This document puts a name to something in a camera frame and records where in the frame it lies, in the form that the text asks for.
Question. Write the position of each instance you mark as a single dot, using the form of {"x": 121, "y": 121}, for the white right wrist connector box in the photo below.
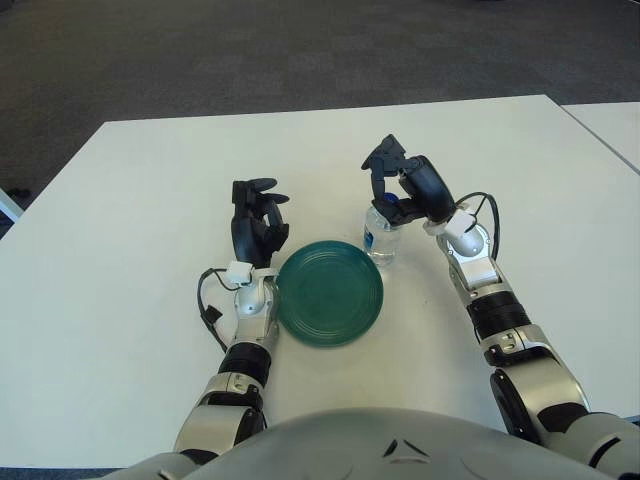
{"x": 460, "y": 222}

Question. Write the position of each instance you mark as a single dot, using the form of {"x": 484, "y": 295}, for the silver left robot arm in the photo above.
{"x": 250, "y": 300}

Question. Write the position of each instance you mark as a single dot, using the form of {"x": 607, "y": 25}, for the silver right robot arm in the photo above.
{"x": 530, "y": 370}

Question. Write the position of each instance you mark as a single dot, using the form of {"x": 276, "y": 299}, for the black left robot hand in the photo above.
{"x": 250, "y": 235}

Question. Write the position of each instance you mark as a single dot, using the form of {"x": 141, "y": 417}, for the green round plate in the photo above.
{"x": 330, "y": 295}

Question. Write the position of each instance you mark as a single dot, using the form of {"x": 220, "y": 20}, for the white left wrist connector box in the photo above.
{"x": 238, "y": 274}

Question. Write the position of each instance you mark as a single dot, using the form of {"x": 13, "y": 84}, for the clear bottle with blue cap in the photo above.
{"x": 382, "y": 240}

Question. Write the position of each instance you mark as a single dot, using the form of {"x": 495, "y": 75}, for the white furniture edge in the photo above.
{"x": 7, "y": 212}

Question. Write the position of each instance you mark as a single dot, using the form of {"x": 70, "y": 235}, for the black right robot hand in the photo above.
{"x": 430, "y": 185}

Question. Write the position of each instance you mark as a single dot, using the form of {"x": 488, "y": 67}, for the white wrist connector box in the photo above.
{"x": 238, "y": 274}
{"x": 460, "y": 222}

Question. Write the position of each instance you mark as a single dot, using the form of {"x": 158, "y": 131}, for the grey robot torso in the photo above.
{"x": 350, "y": 445}

